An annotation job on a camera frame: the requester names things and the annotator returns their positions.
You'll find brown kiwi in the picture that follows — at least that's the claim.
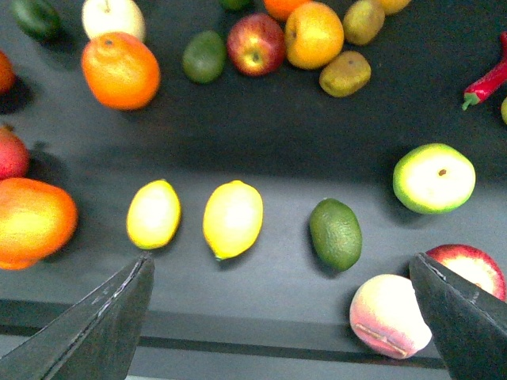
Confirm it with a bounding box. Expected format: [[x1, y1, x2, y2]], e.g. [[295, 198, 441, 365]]
[[343, 0, 385, 46], [319, 51, 372, 97]]

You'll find yellow green pear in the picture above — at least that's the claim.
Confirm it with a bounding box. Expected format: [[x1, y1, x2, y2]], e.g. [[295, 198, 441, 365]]
[[501, 97, 507, 125]]

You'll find yellow orange persimmon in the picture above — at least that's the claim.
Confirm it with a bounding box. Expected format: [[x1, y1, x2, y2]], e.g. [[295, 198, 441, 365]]
[[284, 1, 345, 70]]

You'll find pink peach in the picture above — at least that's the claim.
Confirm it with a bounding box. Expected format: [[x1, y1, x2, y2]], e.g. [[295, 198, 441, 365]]
[[349, 274, 432, 359]]

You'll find brown kiwi upper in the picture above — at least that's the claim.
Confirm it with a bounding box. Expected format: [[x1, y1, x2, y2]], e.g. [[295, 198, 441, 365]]
[[343, 0, 385, 46]]

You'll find black front fruit tray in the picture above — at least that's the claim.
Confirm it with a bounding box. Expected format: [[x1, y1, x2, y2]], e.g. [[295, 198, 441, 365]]
[[1, 1, 506, 379]]

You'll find red pomegranate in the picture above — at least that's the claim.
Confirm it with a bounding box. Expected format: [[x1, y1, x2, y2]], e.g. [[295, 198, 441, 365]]
[[1, 124, 30, 180]]

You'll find green avocado front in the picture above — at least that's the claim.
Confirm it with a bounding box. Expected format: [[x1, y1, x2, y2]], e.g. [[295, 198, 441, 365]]
[[309, 198, 363, 272]]

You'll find red apple front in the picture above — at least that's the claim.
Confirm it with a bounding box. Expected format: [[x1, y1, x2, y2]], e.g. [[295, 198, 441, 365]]
[[426, 244, 506, 302]]

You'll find red apple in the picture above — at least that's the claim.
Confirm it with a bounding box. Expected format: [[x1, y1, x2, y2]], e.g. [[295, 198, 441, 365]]
[[426, 244, 506, 302], [227, 13, 285, 77]]

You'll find orange behind right finger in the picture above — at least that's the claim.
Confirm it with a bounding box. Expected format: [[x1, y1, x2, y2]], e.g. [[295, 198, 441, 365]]
[[1, 177, 78, 270]]

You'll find brown kiwi lower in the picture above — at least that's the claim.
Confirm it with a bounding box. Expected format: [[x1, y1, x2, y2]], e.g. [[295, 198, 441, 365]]
[[319, 51, 372, 97]]

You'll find white pear with stem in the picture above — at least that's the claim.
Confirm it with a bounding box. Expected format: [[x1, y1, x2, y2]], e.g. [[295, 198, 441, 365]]
[[82, 0, 146, 42]]

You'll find yellow orange fruit upper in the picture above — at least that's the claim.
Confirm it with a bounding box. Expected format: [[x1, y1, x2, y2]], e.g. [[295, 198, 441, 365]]
[[378, 0, 411, 16]]

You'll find green lime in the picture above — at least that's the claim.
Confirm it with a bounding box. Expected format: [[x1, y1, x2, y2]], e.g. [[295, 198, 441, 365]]
[[219, 0, 251, 12], [182, 30, 227, 84]]

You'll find red chili pepper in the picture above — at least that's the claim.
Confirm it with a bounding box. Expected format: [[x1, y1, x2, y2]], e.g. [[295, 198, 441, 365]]
[[461, 31, 506, 111]]

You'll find green lime lower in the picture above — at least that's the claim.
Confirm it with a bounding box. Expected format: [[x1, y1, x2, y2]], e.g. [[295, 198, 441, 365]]
[[182, 30, 227, 84]]

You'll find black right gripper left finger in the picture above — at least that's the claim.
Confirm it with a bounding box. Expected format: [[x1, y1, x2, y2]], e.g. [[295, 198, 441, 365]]
[[1, 254, 154, 379]]

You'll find dark green avocado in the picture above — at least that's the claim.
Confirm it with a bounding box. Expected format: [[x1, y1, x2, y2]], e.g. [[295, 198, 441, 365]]
[[10, 0, 62, 42]]

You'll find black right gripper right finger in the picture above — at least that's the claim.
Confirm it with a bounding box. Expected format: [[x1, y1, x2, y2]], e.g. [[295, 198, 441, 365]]
[[409, 253, 506, 379]]

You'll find green apple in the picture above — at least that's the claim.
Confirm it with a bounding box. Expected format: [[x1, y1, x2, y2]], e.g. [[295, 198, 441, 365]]
[[392, 143, 476, 215]]

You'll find orange persimmon green leaf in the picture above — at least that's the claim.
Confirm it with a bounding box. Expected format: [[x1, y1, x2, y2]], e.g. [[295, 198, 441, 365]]
[[0, 51, 16, 95]]

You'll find large orange mandarin centre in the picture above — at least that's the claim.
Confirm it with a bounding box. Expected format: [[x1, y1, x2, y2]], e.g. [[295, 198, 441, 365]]
[[81, 32, 161, 111]]

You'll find yellow lemon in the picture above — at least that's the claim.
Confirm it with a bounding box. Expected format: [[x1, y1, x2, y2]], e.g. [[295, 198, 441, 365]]
[[126, 180, 181, 250], [203, 180, 264, 260]]

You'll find orange at right edge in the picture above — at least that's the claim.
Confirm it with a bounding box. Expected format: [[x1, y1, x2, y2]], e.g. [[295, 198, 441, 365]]
[[263, 0, 309, 21]]

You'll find green lime upper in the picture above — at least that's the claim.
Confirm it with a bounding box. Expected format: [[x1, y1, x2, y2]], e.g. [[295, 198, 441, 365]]
[[219, 0, 251, 12]]

